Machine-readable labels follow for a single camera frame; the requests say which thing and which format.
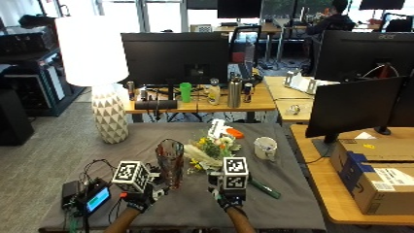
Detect wooden desk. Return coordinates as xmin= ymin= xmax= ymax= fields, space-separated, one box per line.
xmin=262 ymin=76 xmax=328 ymax=124
xmin=121 ymin=83 xmax=277 ymax=123
xmin=288 ymin=123 xmax=414 ymax=226

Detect black office chair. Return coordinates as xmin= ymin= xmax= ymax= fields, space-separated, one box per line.
xmin=227 ymin=24 xmax=263 ymax=64
xmin=380 ymin=12 xmax=414 ymax=33

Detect black cabinet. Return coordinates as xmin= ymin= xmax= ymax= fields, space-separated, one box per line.
xmin=0 ymin=88 xmax=36 ymax=147

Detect clear plastic bottle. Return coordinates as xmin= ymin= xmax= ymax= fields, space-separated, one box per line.
xmin=206 ymin=77 xmax=221 ymax=106

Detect orange plastic object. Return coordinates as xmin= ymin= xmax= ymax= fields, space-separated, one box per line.
xmin=225 ymin=127 xmax=246 ymax=140

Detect black speaker bar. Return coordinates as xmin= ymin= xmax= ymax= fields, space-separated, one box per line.
xmin=133 ymin=99 xmax=178 ymax=111

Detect stainless steel bottle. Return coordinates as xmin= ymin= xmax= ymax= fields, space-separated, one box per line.
xmin=226 ymin=73 xmax=245 ymax=109

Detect black equipment rack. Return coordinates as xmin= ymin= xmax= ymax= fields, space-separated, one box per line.
xmin=0 ymin=14 xmax=74 ymax=117

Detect right glove white marker cube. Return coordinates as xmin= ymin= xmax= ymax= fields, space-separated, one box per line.
xmin=219 ymin=156 xmax=251 ymax=192

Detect black computer monitor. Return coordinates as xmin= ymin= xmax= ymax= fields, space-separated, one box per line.
xmin=119 ymin=31 xmax=230 ymax=89
xmin=215 ymin=0 xmax=263 ymax=19
xmin=358 ymin=0 xmax=406 ymax=12
xmin=312 ymin=29 xmax=414 ymax=83
xmin=303 ymin=76 xmax=406 ymax=145

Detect flower bouquet with green stems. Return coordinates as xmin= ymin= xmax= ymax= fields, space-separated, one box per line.
xmin=182 ymin=135 xmax=282 ymax=200

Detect green plastic cup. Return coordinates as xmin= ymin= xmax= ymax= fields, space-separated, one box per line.
xmin=178 ymin=82 xmax=193 ymax=104

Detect person's right hand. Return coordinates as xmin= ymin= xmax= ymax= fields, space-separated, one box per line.
xmin=206 ymin=173 xmax=249 ymax=212

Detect left glove white marker cube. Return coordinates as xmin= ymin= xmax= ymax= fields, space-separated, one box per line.
xmin=110 ymin=160 xmax=153 ymax=194

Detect grey table cloth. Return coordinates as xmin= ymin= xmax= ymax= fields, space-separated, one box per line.
xmin=37 ymin=121 xmax=327 ymax=232

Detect clear glass vase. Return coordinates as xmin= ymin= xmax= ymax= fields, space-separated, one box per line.
xmin=154 ymin=138 xmax=186 ymax=190

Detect flat cardboard box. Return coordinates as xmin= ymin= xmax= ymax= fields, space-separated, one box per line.
xmin=328 ymin=138 xmax=414 ymax=168

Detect glove white marker cube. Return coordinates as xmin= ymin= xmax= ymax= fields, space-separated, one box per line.
xmin=110 ymin=160 xmax=153 ymax=194
xmin=219 ymin=156 xmax=251 ymax=192

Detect shiny crumpled wrapper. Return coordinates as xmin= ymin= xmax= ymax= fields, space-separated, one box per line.
xmin=284 ymin=104 xmax=302 ymax=117

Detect white mug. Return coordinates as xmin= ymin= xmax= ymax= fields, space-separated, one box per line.
xmin=253 ymin=136 xmax=279 ymax=162

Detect dark drink can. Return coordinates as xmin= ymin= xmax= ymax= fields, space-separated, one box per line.
xmin=242 ymin=83 xmax=253 ymax=104
xmin=125 ymin=81 xmax=137 ymax=102

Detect large cardboard box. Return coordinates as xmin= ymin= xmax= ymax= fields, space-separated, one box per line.
xmin=338 ymin=150 xmax=414 ymax=216

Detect white plastic device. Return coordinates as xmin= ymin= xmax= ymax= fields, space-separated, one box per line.
xmin=282 ymin=69 xmax=340 ymax=95

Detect white lamp with patterned base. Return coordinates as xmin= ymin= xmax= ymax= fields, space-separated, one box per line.
xmin=54 ymin=15 xmax=131 ymax=145

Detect person's left hand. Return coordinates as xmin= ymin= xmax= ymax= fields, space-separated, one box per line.
xmin=121 ymin=168 xmax=170 ymax=214

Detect black power adapter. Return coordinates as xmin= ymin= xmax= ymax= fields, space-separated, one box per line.
xmin=61 ymin=180 xmax=81 ymax=208

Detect black device with blue screen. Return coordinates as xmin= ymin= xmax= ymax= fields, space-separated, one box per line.
xmin=76 ymin=178 xmax=113 ymax=216

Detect black cables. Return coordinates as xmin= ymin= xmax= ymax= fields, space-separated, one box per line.
xmin=78 ymin=158 xmax=119 ymax=183

